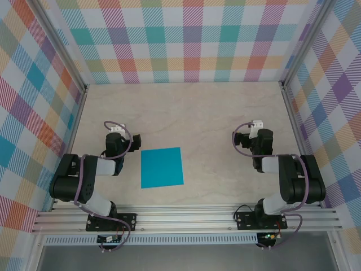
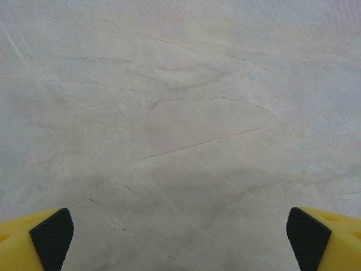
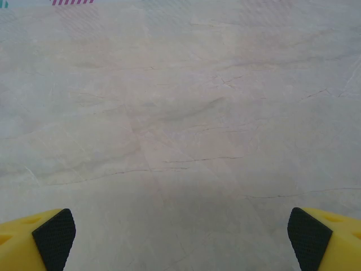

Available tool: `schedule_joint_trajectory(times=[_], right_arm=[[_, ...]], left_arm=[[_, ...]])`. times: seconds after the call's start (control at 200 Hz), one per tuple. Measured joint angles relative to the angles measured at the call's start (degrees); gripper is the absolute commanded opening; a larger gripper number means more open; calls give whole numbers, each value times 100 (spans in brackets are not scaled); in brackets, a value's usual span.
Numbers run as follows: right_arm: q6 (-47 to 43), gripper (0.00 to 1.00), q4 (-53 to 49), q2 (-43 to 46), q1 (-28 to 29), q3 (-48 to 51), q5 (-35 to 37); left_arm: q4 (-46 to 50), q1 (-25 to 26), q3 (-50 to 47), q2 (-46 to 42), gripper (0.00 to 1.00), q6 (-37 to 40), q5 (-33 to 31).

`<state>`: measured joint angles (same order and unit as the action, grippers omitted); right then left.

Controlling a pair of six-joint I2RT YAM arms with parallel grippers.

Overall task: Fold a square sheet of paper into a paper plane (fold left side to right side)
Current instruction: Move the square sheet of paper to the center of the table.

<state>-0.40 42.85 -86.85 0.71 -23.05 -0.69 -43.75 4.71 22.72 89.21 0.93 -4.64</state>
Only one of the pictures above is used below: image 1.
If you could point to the blue square paper sheet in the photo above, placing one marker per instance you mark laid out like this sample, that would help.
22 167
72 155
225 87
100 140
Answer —
162 168

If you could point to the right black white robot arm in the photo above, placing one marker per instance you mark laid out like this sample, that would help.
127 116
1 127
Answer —
310 180

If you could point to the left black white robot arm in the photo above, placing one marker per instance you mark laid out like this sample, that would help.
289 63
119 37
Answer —
84 192

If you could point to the circuit board with green light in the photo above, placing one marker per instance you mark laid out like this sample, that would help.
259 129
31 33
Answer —
268 236

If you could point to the small dark circuit board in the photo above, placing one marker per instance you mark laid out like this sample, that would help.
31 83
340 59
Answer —
108 239

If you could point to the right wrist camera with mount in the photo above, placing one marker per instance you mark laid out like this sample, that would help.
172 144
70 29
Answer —
242 139

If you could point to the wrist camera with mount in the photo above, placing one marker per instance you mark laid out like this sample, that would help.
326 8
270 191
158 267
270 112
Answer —
136 141
242 139

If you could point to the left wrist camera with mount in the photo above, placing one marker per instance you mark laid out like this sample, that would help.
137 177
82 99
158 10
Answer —
136 141

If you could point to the aluminium table side rail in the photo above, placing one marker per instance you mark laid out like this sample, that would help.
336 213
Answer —
73 132
298 132

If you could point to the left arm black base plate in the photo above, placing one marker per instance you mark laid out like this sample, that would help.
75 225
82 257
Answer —
129 221

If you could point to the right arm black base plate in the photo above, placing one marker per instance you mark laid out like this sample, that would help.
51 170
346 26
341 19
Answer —
245 221

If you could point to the aluminium mounting rail beam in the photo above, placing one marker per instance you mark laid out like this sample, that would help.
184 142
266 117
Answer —
183 218

